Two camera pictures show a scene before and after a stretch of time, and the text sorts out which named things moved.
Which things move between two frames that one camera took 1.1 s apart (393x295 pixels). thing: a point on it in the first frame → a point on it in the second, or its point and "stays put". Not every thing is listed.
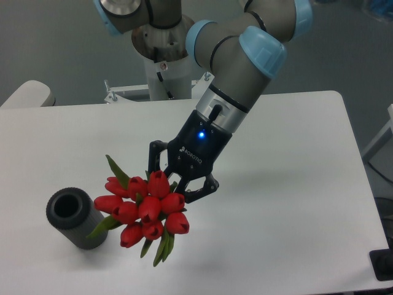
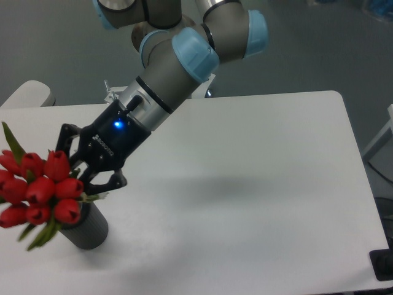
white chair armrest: x=31 y=93 stays put
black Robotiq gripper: x=191 y=153 → x=108 y=142
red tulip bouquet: x=147 y=209 → x=35 y=190
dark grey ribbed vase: x=73 y=212 stays put
